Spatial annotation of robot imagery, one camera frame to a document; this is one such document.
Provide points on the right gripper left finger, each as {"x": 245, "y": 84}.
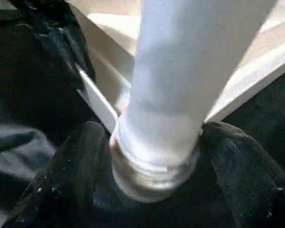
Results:
{"x": 73, "y": 185}

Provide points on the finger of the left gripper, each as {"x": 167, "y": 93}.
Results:
{"x": 61, "y": 38}

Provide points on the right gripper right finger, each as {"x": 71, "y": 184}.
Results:
{"x": 247, "y": 185}

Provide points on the white plastic table top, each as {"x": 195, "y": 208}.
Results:
{"x": 104, "y": 47}

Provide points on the white plastic table leg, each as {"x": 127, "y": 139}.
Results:
{"x": 175, "y": 71}

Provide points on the black mat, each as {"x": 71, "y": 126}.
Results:
{"x": 26, "y": 83}

